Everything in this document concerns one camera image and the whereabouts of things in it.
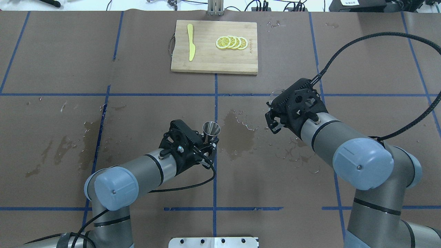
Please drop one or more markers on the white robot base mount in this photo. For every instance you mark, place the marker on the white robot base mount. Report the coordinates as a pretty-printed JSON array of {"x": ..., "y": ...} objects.
[{"x": 214, "y": 242}]

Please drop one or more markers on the steel jigger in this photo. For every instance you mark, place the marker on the steel jigger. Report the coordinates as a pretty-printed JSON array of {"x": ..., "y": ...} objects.
[{"x": 210, "y": 131}]

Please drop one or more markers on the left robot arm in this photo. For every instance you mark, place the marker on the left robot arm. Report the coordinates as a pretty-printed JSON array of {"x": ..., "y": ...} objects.
[{"x": 112, "y": 190}]

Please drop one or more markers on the yellow plastic knife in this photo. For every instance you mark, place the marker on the yellow plastic knife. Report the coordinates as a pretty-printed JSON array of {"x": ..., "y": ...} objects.
[{"x": 192, "y": 47}]

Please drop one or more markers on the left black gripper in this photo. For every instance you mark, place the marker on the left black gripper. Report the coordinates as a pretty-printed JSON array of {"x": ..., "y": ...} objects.
[{"x": 186, "y": 161}]

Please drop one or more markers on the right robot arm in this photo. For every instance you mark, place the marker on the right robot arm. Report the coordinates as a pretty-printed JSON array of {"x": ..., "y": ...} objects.
[{"x": 379, "y": 172}]

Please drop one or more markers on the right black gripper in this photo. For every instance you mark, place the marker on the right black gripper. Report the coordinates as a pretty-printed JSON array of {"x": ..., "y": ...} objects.
[{"x": 288, "y": 123}]

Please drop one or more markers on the bamboo cutting board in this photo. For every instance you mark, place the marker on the bamboo cutting board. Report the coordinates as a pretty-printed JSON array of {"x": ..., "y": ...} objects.
[{"x": 208, "y": 58}]

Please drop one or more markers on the clear glass measuring cup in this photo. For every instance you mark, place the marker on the clear glass measuring cup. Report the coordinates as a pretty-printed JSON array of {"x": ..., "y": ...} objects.
[{"x": 275, "y": 94}]

